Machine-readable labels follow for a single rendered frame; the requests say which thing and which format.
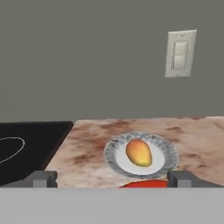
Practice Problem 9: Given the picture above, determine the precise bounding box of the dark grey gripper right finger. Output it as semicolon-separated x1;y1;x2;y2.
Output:
166;170;224;188

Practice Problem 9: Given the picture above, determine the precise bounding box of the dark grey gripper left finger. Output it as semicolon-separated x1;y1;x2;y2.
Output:
2;170;59;188

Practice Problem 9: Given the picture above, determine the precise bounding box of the small red plate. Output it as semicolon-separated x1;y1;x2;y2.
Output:
119;178;170;189

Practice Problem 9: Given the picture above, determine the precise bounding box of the orange yellow mango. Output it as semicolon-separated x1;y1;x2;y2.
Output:
125;139;153;168

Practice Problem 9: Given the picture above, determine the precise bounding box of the white bowl with grey rim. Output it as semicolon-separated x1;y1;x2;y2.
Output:
103;131;179;179

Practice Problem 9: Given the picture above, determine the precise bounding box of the black hob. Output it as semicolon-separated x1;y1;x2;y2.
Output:
0;121;74;187

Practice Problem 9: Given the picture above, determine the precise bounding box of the white wall switch plate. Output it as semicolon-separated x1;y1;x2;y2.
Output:
164;29;198;79

